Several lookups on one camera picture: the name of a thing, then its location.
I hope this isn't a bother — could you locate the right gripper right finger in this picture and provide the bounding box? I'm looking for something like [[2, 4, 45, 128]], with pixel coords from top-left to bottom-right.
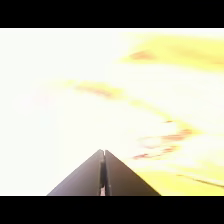
[[104, 149, 162, 197]]

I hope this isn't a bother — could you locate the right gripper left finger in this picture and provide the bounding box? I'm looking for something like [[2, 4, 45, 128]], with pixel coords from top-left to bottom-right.
[[47, 148, 105, 197]]

